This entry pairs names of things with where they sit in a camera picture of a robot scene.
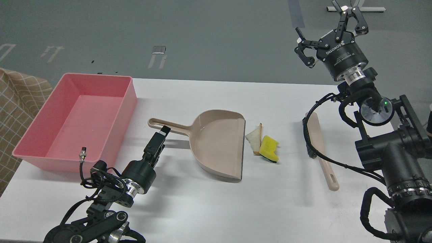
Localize beige hand brush black bristles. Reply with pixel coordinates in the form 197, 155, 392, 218
307, 112, 340, 192

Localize silver floor plate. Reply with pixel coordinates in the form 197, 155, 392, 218
152, 46, 167, 54

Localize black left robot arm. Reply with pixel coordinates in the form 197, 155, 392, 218
44, 126, 171, 243

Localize white stand base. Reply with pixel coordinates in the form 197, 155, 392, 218
326, 0, 386, 13

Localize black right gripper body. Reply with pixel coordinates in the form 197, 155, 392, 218
317, 31, 369, 82

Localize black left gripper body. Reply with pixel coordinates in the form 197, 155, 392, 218
121, 160, 156, 194

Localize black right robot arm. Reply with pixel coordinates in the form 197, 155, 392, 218
295, 0, 431, 243

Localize triangular bread slice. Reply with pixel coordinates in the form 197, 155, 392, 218
245, 123, 262, 156

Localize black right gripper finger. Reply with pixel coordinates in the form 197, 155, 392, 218
332, 0, 369, 43
295, 27, 330, 68

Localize beige plastic dustpan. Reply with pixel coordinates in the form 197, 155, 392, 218
147, 109, 246, 181

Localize beige checkered cloth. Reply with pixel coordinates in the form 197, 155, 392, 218
0, 68, 53, 195

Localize pink plastic bin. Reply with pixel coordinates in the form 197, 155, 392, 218
12, 73, 137, 172

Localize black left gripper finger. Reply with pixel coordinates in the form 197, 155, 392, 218
152, 126, 171, 168
143, 132, 164, 162

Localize yellow green sponge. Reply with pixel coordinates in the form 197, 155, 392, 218
258, 135, 279, 163

